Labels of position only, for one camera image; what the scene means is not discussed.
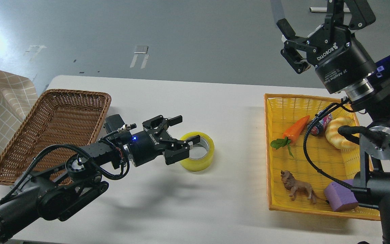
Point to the yellow tape roll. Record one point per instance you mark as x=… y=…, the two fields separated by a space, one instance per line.
x=200 y=154

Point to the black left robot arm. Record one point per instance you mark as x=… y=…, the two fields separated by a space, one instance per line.
x=63 y=179

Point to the orange toy carrot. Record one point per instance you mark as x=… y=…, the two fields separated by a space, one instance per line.
x=290 y=135

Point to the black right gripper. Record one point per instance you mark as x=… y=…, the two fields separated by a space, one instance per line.
x=341 y=62

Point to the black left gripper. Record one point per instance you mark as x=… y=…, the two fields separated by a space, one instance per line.
x=146 y=145

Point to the small drink can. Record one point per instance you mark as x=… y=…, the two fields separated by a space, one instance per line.
x=320 y=126

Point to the yellow plastic basket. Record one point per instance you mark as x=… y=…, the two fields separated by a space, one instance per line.
x=282 y=111

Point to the brown toy lion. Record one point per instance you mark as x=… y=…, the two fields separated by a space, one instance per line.
x=293 y=186

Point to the purple foam cube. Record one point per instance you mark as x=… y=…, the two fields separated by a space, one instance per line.
x=340 y=198

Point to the toy croissant bread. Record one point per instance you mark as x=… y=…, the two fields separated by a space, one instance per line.
x=334 y=138

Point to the brown wicker basket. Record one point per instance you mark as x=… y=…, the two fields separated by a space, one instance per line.
x=59 y=116

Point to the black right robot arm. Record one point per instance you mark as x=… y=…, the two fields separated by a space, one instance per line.
x=371 y=185

